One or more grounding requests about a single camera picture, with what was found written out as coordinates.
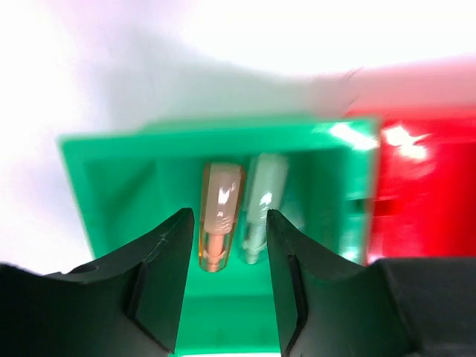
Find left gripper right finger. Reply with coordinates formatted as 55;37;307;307
266;210;475;356

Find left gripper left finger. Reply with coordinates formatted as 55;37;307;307
1;208;194;356

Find red plastic bin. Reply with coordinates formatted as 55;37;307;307
347;106;475;264

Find green plastic bin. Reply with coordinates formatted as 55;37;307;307
60;113;378;356

